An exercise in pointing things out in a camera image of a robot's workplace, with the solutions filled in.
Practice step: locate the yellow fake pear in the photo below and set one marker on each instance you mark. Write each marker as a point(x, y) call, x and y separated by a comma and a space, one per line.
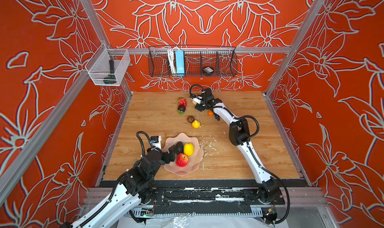
point(196, 124)

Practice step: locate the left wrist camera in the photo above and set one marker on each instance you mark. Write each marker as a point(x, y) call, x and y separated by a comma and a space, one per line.
point(156, 143)

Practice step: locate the black wire wall basket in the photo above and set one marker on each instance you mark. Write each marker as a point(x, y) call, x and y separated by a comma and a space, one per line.
point(223, 59)

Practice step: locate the light blue box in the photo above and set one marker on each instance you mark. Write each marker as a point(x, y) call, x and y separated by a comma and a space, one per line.
point(180, 62)

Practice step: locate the dark purple fake mangosteen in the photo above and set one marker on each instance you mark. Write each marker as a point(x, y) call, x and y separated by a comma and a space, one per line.
point(181, 109)

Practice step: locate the clear plastic wall bin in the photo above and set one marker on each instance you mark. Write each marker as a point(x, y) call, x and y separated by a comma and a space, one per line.
point(98, 65)

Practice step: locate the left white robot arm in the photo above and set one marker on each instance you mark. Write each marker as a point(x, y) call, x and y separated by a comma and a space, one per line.
point(131, 189)

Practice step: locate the dark fake avocado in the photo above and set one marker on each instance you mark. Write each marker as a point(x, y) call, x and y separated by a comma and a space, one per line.
point(179, 148)

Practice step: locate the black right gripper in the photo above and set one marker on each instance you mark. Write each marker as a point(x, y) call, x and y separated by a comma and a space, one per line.
point(199, 107)

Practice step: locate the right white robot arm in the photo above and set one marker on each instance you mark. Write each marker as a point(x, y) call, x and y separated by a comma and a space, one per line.
point(241, 131)

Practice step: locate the brown fake passion fruit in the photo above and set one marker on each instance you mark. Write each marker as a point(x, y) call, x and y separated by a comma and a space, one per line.
point(190, 119)

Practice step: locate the black brush in bin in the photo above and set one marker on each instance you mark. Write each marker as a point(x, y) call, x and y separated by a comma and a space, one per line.
point(111, 78)

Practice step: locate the yellow fake lemon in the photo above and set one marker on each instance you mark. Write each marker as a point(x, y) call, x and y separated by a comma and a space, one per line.
point(189, 149)

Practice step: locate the red fake strawberry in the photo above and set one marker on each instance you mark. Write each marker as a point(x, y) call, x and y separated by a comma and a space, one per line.
point(182, 101)

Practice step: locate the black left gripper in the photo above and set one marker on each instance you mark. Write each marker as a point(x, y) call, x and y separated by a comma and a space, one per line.
point(167, 159)

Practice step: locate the red fake apple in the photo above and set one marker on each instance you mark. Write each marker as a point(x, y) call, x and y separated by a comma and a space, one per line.
point(182, 160)

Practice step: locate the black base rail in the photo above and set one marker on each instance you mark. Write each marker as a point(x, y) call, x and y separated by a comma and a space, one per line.
point(239, 198)

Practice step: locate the pink scalloped fruit bowl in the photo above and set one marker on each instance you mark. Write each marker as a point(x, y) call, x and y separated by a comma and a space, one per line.
point(194, 160)

